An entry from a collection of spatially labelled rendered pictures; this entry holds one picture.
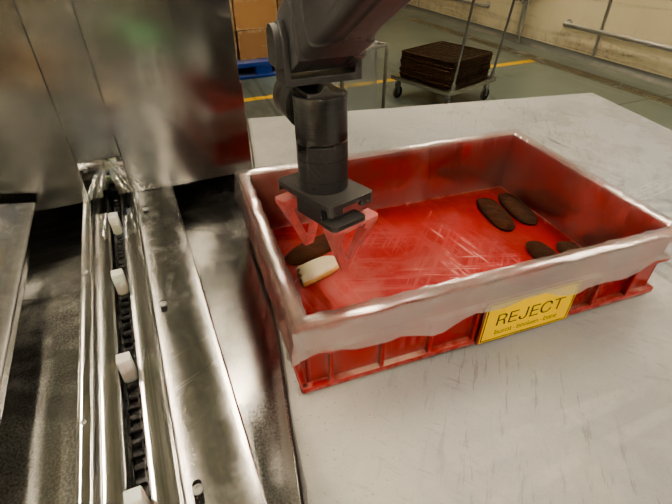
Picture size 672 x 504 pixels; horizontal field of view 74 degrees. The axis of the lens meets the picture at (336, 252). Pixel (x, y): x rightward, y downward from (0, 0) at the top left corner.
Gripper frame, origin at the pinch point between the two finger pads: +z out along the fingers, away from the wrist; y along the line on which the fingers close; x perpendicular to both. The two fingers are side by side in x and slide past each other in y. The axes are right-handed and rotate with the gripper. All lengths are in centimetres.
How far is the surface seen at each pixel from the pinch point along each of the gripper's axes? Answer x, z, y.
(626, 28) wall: -473, 32, 145
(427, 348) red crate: 0.2, 3.9, -17.4
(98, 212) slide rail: 19.1, 0.5, 31.5
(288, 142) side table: -21.8, 2.1, 40.5
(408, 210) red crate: -20.9, 3.8, 4.7
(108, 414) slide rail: 29.0, 2.8, -4.6
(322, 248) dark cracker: -2.9, 3.4, 4.7
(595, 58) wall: -480, 62, 167
